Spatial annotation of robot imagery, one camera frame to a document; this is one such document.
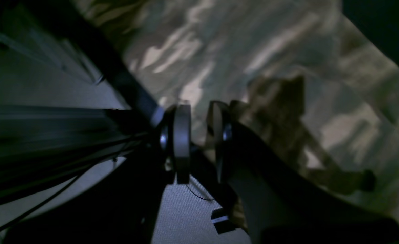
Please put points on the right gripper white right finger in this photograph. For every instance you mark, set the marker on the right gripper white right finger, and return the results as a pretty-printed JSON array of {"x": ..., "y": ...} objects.
[{"x": 280, "y": 206}]

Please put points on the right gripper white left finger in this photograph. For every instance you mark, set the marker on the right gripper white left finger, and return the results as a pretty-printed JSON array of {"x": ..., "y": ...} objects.
[{"x": 175, "y": 142}]

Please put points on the camouflage t-shirt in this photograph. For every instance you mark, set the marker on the camouflage t-shirt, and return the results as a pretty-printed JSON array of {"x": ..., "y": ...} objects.
[{"x": 320, "y": 77}]

